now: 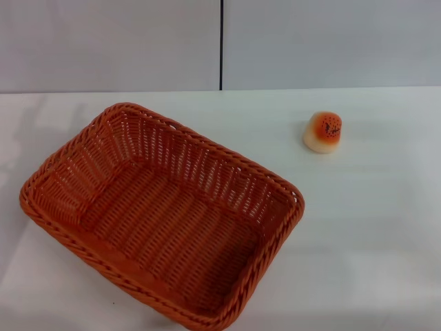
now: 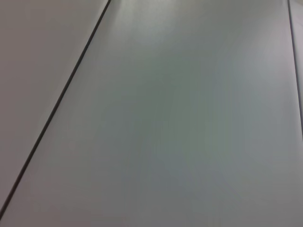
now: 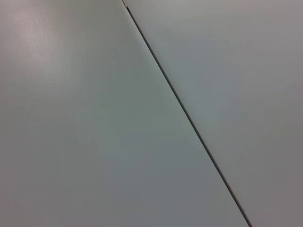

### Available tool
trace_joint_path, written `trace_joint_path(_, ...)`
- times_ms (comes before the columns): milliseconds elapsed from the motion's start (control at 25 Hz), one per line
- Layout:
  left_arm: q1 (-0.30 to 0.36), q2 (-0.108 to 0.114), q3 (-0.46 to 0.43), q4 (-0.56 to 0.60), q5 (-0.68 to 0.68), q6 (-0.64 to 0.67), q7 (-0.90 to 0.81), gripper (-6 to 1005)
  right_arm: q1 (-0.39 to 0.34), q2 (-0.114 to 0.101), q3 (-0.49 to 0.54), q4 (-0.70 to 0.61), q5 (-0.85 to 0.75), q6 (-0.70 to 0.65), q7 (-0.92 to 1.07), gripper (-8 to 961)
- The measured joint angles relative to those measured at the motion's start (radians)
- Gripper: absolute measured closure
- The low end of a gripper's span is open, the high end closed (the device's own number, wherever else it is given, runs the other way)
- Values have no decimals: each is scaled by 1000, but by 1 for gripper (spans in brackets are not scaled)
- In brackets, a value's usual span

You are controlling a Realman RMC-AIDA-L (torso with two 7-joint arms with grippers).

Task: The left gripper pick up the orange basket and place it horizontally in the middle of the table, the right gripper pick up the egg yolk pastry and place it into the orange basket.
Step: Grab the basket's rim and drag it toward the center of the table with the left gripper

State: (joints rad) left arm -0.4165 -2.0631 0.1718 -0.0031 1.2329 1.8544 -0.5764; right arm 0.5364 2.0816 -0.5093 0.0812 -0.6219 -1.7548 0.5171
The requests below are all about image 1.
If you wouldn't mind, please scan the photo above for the orange woven plastic basket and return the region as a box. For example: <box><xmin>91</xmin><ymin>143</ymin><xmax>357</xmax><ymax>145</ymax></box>
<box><xmin>19</xmin><ymin>101</ymin><xmax>306</xmax><ymax>331</ymax></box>

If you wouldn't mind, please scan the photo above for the bread bun with sesame seeds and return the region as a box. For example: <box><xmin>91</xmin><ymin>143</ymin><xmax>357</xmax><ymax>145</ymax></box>
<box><xmin>302</xmin><ymin>111</ymin><xmax>344</xmax><ymax>152</ymax></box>

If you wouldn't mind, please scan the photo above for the black wall panel seam strip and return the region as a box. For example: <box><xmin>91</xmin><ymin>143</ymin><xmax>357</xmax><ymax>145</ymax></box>
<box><xmin>218</xmin><ymin>0</ymin><xmax>225</xmax><ymax>92</ymax></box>

